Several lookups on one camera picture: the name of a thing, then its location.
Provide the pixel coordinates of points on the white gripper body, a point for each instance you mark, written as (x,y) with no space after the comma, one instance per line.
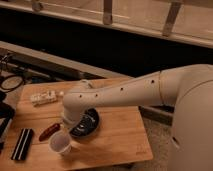
(70,121)

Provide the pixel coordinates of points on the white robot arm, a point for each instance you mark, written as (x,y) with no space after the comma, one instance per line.
(188,89)

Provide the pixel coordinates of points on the black ceramic bowl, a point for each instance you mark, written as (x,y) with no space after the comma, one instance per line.
(87,125)

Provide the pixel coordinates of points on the red sausage toy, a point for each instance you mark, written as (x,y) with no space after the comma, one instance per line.
(49,131)

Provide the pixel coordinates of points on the white plastic bottle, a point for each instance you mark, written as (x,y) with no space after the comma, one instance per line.
(46,97)

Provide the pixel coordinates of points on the wooden table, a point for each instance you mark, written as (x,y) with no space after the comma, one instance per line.
(120,138)

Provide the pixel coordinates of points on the black equipment at left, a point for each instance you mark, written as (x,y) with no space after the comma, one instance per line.
(6,113)

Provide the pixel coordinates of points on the black white striped box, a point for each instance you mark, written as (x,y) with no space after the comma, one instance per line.
(22,145)

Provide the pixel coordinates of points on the black round magnifier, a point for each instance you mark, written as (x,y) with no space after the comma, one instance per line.
(11,82)

